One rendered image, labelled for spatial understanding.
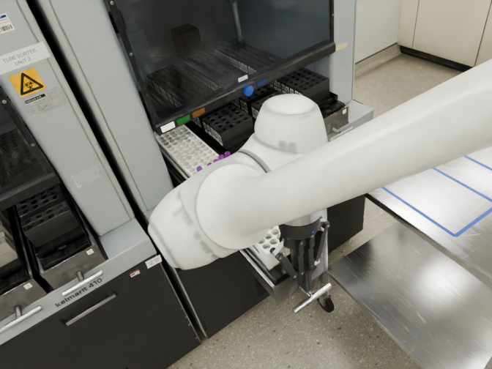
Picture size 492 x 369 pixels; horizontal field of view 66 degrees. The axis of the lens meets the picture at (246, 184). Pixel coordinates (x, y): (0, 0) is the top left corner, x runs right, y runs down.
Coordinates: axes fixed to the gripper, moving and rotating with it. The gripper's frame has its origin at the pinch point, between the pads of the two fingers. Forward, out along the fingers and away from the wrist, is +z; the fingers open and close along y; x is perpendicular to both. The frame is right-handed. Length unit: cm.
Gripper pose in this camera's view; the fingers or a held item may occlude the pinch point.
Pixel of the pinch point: (304, 277)
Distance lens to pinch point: 81.9
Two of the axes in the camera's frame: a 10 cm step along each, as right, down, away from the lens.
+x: 5.5, 4.9, -6.7
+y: -8.2, 4.7, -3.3
